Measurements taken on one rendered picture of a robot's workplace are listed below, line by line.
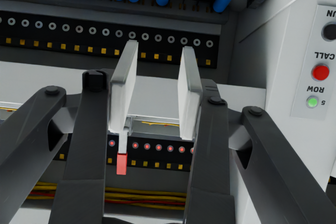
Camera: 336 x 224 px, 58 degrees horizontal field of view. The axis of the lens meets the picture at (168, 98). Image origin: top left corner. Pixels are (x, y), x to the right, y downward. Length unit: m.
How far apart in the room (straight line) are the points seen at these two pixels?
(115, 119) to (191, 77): 0.04
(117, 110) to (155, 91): 0.19
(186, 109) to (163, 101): 0.19
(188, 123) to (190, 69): 0.03
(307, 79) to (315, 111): 0.04
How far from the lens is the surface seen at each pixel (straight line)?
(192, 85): 0.15
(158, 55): 0.48
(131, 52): 0.19
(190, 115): 0.15
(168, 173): 0.60
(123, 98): 0.15
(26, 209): 0.45
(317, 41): 0.36
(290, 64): 0.35
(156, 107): 0.34
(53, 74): 0.36
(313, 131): 0.39
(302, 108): 0.37
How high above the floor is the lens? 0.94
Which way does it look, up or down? 17 degrees up
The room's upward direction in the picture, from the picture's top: 173 degrees counter-clockwise
